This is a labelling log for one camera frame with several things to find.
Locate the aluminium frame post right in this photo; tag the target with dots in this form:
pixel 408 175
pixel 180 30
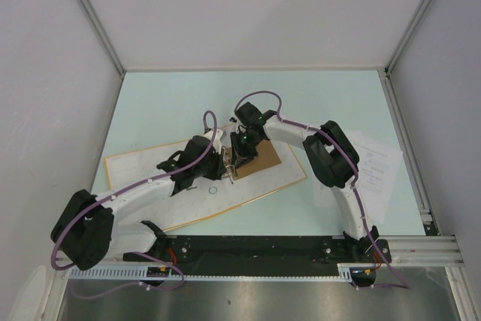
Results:
pixel 407 36

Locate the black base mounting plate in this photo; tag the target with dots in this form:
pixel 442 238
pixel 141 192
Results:
pixel 263 256

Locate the white printed paper sheets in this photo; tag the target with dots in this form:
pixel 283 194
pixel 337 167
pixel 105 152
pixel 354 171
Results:
pixel 379 167

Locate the brown cardboard sheet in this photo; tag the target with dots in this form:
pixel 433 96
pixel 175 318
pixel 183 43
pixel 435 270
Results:
pixel 267 158

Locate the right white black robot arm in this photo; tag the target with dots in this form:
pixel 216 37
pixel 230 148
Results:
pixel 332 157

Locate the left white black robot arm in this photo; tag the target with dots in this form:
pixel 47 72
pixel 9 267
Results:
pixel 90 227

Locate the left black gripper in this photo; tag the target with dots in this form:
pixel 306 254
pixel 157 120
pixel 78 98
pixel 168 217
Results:
pixel 219 166

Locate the aluminium frame post left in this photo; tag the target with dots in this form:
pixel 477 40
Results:
pixel 100 32

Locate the metal lever arch mechanism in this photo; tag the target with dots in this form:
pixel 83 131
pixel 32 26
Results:
pixel 229 161

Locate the yellow lever arch folder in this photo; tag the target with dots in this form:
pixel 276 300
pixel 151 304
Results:
pixel 210 207

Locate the aluminium frame post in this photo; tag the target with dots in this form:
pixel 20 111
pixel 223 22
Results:
pixel 407 36
pixel 100 32

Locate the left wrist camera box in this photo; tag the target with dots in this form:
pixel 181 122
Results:
pixel 216 138

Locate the aluminium frame rail right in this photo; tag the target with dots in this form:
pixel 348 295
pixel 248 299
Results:
pixel 416 180

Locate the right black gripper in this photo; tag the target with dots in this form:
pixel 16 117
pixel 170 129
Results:
pixel 240 156

